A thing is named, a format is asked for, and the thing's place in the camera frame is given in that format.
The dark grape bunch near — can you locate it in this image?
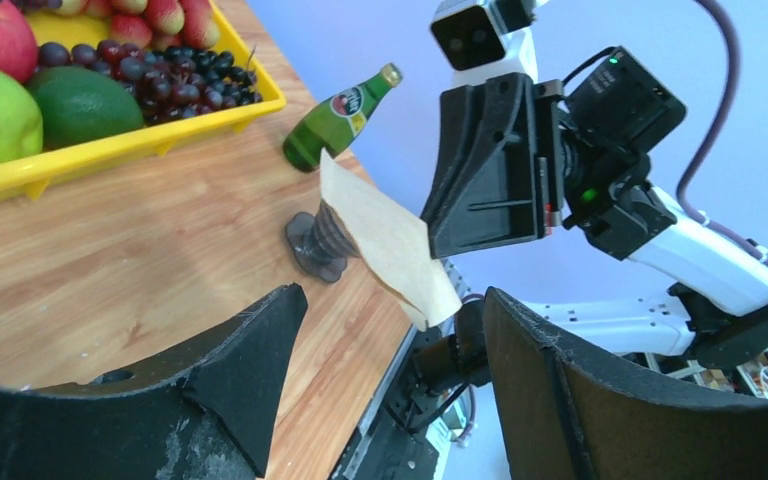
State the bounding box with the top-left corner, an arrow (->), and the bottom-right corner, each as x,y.
32,39 -> 263,126

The dark green lime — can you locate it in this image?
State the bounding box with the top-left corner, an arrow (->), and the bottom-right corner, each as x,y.
25,66 -> 144,150

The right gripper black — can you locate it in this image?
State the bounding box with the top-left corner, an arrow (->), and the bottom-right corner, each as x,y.
421,46 -> 686,259

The green glass bottle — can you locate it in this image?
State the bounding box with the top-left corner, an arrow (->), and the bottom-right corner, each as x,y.
282,63 -> 403,173

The grey transparent coffee dripper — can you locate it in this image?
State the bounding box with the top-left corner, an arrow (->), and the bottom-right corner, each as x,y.
284,200 -> 360,283

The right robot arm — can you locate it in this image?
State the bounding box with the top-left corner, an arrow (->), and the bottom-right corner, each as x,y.
421,46 -> 768,369

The yellow plastic fruit tray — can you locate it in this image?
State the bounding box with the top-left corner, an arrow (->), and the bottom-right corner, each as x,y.
0,1 -> 287,202

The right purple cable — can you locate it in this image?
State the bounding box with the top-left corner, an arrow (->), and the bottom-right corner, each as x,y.
675,0 -> 768,280

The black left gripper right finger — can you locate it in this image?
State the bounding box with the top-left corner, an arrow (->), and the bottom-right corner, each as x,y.
484,288 -> 768,479

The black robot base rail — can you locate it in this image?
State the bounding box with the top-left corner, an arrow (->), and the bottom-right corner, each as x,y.
330,260 -> 490,480

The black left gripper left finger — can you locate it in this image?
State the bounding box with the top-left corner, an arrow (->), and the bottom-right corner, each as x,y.
0,284 -> 308,479

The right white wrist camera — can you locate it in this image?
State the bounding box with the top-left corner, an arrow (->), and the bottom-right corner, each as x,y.
430,0 -> 545,88

